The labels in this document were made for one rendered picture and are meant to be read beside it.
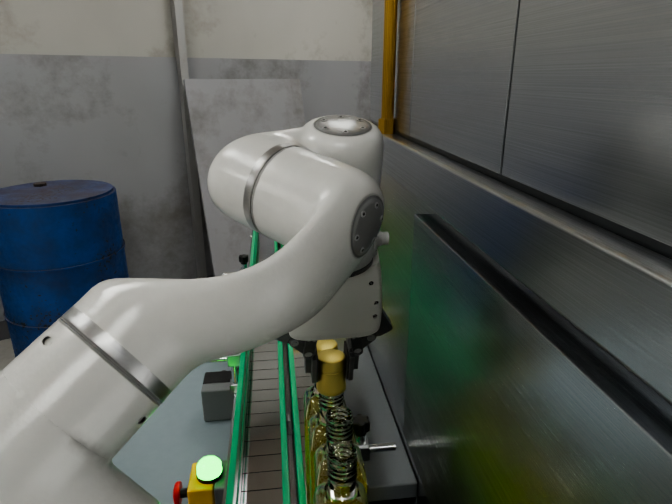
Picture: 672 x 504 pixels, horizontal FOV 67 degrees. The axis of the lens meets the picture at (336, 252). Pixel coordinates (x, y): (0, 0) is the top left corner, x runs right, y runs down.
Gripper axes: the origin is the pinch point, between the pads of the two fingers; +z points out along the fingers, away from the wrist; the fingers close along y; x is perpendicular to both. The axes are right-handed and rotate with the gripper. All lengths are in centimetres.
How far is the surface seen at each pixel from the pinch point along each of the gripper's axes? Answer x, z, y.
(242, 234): -250, 138, 23
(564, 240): 16.1, -26.5, -12.3
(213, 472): -11.2, 36.8, 17.7
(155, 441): -29, 52, 32
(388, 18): -43, -30, -14
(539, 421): 20.9, -14.6, -11.5
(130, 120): -273, 67, 86
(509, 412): 17.6, -11.3, -11.6
